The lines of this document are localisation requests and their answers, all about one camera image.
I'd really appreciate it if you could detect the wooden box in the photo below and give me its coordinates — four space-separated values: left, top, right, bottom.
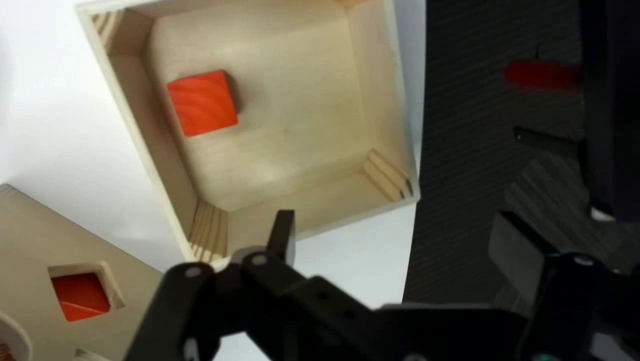
75 0 422 267

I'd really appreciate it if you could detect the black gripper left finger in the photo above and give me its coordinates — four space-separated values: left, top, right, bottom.
125 209 316 361

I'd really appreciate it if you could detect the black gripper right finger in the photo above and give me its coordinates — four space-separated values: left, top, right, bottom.
489 209 640 361

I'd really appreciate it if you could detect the red-orange wooden block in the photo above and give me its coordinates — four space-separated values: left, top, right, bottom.
51 270 113 324

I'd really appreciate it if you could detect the wooden shape sorter cube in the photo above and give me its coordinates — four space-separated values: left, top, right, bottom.
0 183 166 361

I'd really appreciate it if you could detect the orange wooden cube block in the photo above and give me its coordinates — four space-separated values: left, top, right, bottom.
166 69 241 139

